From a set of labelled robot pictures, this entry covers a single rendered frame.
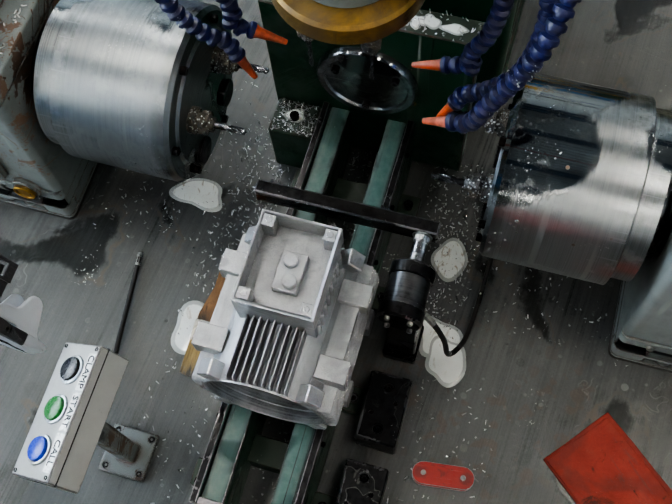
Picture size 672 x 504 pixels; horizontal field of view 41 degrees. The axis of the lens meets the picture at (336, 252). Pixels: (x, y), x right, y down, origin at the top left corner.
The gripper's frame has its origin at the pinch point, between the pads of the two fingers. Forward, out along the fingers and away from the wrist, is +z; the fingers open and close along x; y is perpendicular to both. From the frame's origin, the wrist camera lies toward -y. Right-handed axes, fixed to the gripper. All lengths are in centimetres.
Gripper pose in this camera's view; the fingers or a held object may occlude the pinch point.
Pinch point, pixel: (32, 350)
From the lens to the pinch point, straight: 112.4
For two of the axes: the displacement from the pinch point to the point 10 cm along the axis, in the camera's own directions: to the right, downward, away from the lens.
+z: 5.2, 4.5, 7.2
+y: 3.0, -8.9, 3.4
